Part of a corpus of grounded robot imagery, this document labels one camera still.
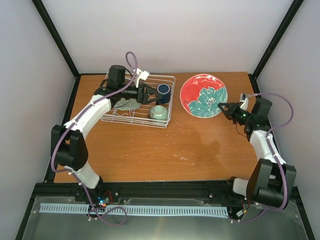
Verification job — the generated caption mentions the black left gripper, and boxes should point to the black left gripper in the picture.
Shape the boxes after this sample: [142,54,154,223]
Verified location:
[119,82,163,105]

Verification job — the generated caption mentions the dark blue ceramic mug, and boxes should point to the dark blue ceramic mug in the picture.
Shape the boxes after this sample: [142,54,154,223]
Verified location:
[156,83,171,105]

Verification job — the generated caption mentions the pale green ceramic bowl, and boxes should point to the pale green ceramic bowl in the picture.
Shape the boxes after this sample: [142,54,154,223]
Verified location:
[148,105,169,124]

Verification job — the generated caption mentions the red rimmed plate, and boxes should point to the red rimmed plate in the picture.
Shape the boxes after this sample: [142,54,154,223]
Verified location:
[179,73,228,119]

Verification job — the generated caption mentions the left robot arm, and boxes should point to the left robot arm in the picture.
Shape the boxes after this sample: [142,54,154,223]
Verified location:
[50,65,162,202]

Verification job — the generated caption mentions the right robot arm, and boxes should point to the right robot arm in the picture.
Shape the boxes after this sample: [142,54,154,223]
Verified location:
[218,96,297,210]

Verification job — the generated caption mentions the white wire dish rack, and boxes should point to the white wire dish rack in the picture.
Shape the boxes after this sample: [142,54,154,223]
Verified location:
[100,74,176,128]

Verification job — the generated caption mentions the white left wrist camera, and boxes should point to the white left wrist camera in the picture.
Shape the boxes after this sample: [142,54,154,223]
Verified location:
[135,68,150,88]

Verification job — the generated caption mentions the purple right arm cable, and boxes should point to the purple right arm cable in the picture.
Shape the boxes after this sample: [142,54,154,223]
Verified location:
[227,92,294,223]

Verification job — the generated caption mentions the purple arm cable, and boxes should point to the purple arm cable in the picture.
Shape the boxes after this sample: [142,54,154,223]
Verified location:
[51,51,140,225]
[227,92,294,223]

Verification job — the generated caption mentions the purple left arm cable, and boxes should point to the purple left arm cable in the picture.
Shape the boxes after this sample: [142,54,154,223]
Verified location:
[51,51,140,225]

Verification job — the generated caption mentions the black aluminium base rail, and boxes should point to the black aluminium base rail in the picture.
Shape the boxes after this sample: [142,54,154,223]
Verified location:
[31,180,244,206]

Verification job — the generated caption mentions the light blue slotted cable duct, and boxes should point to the light blue slotted cable duct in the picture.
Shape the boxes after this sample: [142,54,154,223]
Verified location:
[38,203,228,218]

